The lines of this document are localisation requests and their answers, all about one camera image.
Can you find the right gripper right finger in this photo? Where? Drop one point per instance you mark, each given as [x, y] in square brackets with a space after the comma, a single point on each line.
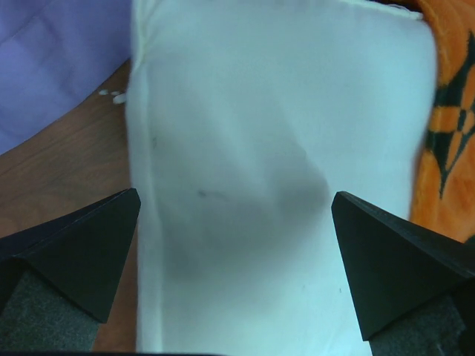
[412, 288]

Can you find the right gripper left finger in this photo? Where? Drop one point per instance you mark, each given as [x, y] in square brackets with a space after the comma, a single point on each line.
[59, 279]

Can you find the orange black patterned pillowcase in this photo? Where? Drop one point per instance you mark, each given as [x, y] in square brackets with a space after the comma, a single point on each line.
[443, 194]

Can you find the cream white pillow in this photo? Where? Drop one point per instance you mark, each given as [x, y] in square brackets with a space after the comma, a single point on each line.
[244, 119]

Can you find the purple Elsa printed cloth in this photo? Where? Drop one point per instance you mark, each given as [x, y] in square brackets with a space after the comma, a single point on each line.
[54, 54]

